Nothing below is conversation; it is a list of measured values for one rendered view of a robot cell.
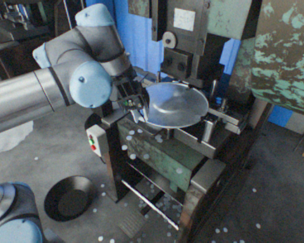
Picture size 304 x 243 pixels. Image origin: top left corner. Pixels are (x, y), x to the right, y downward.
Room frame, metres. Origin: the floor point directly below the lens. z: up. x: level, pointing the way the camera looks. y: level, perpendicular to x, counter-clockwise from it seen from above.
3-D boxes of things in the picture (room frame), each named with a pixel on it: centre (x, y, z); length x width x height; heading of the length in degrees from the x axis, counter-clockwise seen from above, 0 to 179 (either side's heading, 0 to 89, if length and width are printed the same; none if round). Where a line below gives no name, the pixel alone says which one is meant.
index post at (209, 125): (0.52, -0.21, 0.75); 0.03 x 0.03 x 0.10; 48
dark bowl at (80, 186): (0.65, 0.49, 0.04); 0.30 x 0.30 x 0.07
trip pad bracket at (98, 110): (0.77, 0.23, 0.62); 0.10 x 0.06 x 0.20; 48
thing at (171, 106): (0.64, -0.07, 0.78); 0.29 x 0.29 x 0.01
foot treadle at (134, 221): (0.63, -0.07, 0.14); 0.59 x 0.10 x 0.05; 138
